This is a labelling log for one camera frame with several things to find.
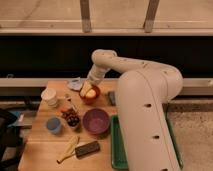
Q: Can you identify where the yellow-red apple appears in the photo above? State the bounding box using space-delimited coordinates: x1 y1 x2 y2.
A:
86 90 97 98

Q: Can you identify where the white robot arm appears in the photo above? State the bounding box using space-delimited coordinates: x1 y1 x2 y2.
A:
81 49 183 171

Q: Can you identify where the green plastic tray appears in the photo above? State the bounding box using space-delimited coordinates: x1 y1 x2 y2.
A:
110 115 184 170

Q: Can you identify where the crumpled white-blue wrapper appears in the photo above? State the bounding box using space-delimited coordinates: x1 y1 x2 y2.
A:
67 77 82 91

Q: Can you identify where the orange bowl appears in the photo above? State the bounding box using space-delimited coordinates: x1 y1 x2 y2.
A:
81 86 101 105

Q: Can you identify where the small spoon with red tip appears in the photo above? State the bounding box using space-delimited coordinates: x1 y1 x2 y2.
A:
60 97 77 112

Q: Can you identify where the blue sponge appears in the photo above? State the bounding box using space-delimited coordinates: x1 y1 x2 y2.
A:
107 91 116 106

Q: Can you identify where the purple bowl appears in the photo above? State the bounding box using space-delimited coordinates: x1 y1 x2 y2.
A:
82 108 110 135

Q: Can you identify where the bowl of dark grapes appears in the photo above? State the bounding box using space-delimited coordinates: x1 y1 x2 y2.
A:
62 108 80 130

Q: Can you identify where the white paper cup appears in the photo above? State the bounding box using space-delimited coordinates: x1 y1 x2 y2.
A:
41 88 58 107

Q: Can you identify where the blue cup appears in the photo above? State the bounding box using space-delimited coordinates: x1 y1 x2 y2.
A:
46 117 62 135

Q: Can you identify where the yellow banana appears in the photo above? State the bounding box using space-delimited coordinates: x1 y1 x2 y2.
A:
56 136 79 164

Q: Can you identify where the dark grey sponge block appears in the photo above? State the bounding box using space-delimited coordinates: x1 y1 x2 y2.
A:
75 141 100 158

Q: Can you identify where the black chair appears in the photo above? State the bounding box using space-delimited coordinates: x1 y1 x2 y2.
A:
0 108 23 171

